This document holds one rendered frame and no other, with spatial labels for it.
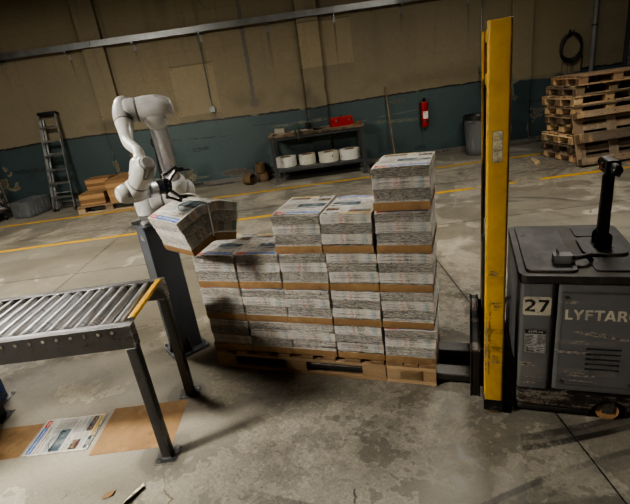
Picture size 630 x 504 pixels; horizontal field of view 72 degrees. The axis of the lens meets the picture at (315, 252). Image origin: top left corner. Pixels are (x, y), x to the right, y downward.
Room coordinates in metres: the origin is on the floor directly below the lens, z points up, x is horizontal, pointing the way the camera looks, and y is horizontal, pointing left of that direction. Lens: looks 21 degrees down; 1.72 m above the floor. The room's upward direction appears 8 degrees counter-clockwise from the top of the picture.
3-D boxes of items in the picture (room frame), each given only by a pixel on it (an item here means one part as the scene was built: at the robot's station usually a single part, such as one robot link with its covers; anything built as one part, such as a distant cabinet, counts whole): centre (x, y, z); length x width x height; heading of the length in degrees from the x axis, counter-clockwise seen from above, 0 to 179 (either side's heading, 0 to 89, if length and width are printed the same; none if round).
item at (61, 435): (2.09, 1.59, 0.00); 0.37 x 0.28 x 0.01; 89
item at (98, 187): (8.50, 3.67, 0.28); 1.20 x 0.83 x 0.57; 89
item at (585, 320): (2.00, -1.28, 0.40); 0.69 x 0.55 x 0.80; 159
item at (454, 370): (2.24, -0.31, 0.05); 1.05 x 0.10 x 0.04; 69
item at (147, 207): (2.88, 1.05, 1.17); 0.18 x 0.16 x 0.22; 104
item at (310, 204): (2.50, 0.02, 1.06); 0.37 x 0.29 x 0.01; 160
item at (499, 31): (1.82, -0.81, 0.97); 0.09 x 0.09 x 1.75; 69
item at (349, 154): (8.67, -0.33, 0.55); 1.80 x 0.70 x 1.09; 89
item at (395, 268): (2.29, -0.53, 0.65); 0.39 x 0.30 x 1.29; 159
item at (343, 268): (2.54, 0.15, 0.42); 1.17 x 0.39 x 0.83; 69
